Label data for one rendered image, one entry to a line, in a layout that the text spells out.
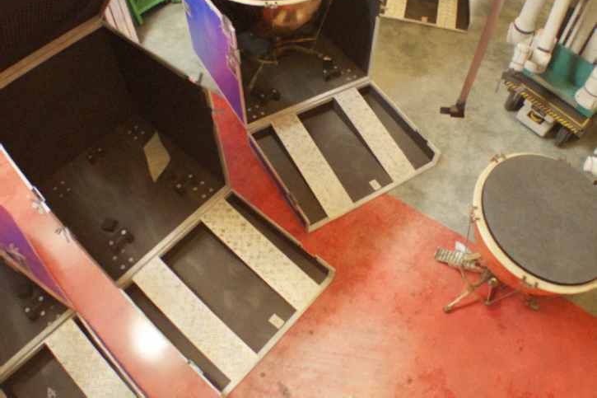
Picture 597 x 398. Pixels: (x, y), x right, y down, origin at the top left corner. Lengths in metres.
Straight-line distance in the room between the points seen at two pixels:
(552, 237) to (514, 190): 0.26
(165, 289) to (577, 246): 2.00
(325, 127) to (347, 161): 0.33
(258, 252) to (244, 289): 0.22
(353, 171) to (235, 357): 1.38
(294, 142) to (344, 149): 0.36
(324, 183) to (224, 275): 0.85
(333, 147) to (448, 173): 0.81
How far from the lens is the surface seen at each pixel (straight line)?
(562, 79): 3.46
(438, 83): 3.61
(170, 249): 2.48
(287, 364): 2.29
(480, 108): 3.52
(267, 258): 2.40
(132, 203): 2.64
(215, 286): 2.43
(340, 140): 2.95
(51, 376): 2.60
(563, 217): 2.03
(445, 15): 4.41
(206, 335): 2.30
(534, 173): 2.10
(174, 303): 2.34
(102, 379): 2.39
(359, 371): 2.31
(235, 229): 2.44
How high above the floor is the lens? 2.25
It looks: 54 degrees down
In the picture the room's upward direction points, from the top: straight up
